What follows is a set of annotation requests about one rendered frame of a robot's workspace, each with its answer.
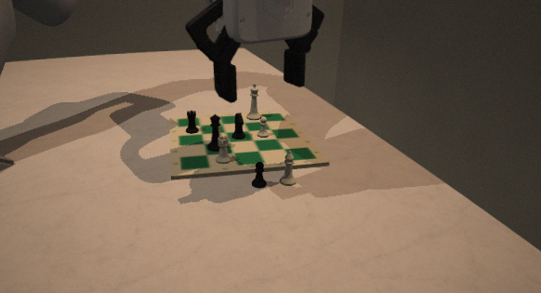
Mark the white rook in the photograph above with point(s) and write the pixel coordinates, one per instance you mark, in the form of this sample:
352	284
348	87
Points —
223	157

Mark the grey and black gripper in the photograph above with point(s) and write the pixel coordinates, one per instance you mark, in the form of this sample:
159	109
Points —
252	22

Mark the white chess king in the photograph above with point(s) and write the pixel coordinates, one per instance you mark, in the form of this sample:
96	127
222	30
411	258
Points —
253	115

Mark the green and cream chessboard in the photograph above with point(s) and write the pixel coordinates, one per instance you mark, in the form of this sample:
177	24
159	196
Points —
190	159

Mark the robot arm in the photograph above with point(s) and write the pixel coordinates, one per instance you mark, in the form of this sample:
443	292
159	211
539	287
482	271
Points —
48	12

